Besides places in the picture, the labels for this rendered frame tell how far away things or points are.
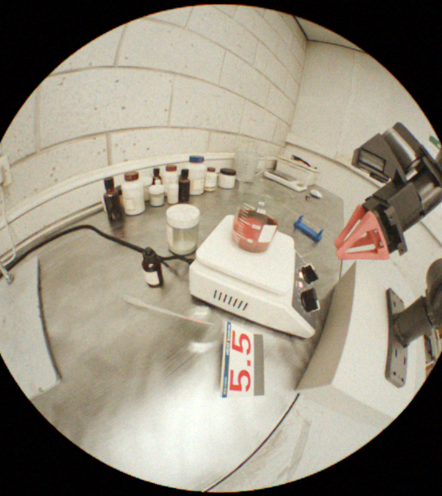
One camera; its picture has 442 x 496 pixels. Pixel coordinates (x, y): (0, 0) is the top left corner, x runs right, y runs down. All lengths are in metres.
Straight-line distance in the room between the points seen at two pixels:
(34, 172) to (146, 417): 0.58
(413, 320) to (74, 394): 0.48
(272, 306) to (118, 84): 0.65
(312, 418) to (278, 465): 0.08
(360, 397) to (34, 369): 0.42
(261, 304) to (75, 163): 0.57
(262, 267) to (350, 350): 0.16
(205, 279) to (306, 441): 0.28
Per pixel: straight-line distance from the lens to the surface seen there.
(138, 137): 0.60
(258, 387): 0.23
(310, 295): 0.24
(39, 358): 0.31
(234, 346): 0.20
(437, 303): 0.29
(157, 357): 0.22
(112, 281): 0.30
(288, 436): 0.26
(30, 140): 0.57
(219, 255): 0.19
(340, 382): 0.21
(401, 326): 0.33
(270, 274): 0.19
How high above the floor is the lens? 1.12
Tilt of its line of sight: 40 degrees down
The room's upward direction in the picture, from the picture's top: 11 degrees clockwise
